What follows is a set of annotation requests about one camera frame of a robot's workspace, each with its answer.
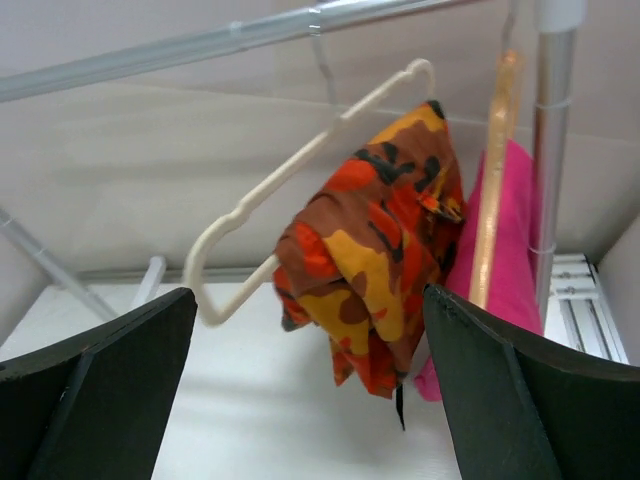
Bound white plastic hanger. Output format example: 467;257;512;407
183;58;436;328

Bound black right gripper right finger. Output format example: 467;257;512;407
423;284;639;480

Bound orange camouflage trousers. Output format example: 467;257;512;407
273;100;467;404

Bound pink garment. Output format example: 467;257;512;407
413;139;546;404

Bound wooden hanger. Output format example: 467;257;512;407
469;1;524;308

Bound white metal clothes rack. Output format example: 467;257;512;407
0;0;589;366

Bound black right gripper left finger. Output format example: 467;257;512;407
1;287;197;480

